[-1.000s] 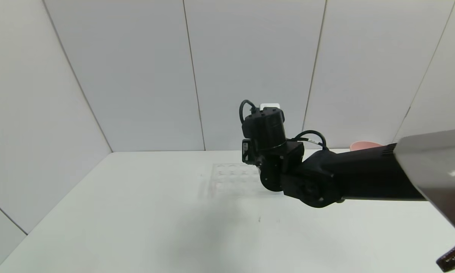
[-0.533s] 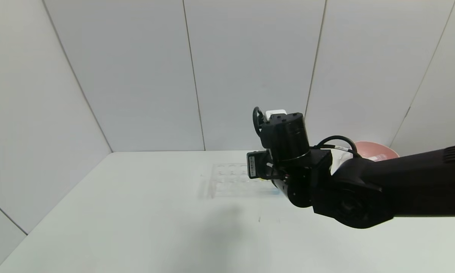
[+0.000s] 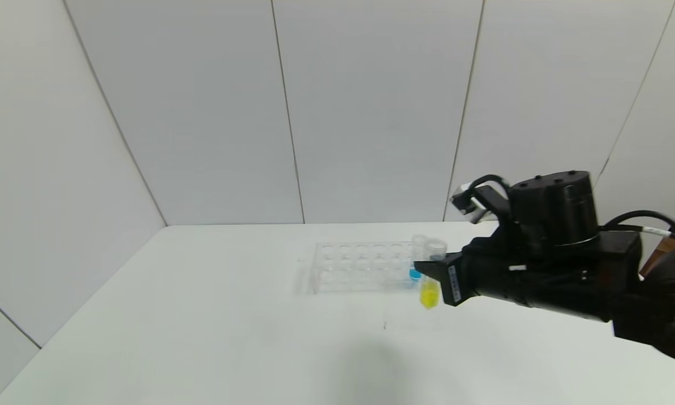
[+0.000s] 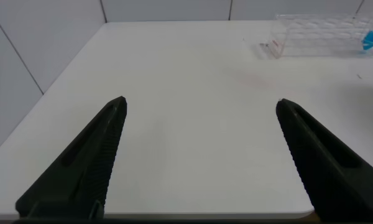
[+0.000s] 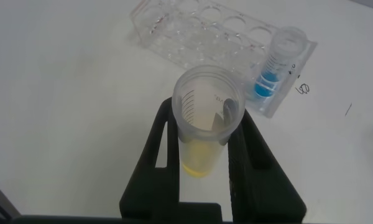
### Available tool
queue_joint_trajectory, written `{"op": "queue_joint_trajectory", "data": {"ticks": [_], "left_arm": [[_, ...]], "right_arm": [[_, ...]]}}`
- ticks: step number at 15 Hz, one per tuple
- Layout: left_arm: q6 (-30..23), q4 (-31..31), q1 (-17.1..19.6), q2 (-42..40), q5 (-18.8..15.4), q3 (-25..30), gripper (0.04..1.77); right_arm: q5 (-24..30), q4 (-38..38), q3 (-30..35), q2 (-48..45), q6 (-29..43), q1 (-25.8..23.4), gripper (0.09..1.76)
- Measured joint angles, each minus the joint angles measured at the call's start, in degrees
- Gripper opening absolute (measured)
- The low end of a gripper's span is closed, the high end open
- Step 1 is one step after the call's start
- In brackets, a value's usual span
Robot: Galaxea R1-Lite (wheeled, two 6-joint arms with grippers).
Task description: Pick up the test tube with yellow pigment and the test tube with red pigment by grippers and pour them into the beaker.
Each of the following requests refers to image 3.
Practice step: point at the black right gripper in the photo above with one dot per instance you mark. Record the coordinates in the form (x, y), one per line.
(453, 283)

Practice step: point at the test tube with yellow pigment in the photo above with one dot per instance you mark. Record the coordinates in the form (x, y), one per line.
(429, 293)

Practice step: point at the test tube with blue pigment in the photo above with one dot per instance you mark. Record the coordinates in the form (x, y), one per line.
(415, 274)

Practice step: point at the clear acrylic test tube rack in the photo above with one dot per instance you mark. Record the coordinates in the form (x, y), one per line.
(360, 270)

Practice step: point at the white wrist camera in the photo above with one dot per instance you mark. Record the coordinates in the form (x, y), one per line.
(462, 202)

